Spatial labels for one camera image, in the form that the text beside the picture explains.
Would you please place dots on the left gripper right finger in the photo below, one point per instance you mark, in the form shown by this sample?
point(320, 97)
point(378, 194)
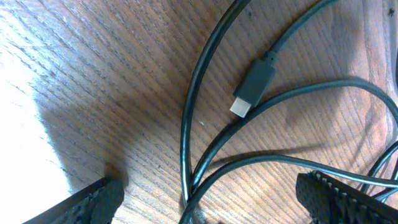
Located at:
point(330, 201)

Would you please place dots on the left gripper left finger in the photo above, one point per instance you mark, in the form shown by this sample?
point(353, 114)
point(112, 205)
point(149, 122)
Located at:
point(96, 203)

